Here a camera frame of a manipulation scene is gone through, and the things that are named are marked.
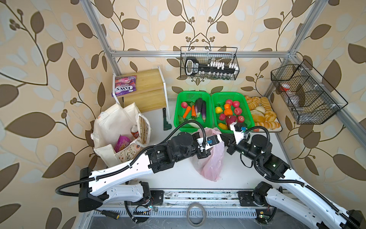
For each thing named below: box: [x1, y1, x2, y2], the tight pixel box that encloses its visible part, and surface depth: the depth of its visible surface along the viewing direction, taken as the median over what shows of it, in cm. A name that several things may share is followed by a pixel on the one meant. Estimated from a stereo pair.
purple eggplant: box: [201, 100, 207, 123], surface depth 111 cm
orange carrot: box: [183, 105, 192, 119], surface depth 113 cm
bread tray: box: [244, 95, 283, 133], surface depth 107 cm
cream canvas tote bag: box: [91, 102, 152, 168], surface depth 80 cm
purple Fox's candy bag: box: [111, 75, 138, 97], surface depth 82 cm
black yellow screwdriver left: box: [94, 208, 120, 220], surface depth 70 cm
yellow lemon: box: [215, 106, 224, 114], surface depth 110 cm
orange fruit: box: [223, 103, 233, 116], surface depth 110 cm
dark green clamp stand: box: [162, 107, 173, 131], surface depth 108 cm
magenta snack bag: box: [114, 134, 133, 153], surface depth 82 cm
